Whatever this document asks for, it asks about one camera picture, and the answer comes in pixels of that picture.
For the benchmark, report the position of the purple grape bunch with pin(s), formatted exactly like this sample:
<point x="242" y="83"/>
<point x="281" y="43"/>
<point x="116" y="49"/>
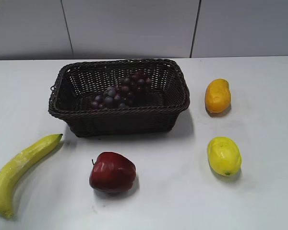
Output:
<point x="130" y="92"/>

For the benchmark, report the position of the orange mango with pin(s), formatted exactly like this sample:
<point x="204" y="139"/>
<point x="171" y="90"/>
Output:
<point x="217" y="96"/>

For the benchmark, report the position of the yellow lemon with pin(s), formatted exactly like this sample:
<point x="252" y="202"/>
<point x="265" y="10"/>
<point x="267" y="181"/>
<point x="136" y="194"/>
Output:
<point x="224" y="156"/>

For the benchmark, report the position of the yellow banana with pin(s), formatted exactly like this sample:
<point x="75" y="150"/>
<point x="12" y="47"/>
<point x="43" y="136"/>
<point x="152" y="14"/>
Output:
<point x="13" y="170"/>

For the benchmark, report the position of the red apple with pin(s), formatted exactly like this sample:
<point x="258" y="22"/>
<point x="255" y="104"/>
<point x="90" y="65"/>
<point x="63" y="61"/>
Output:
<point x="112" y="173"/>

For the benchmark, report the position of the black woven basket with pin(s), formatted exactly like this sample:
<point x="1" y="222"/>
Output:
<point x="77" y="84"/>

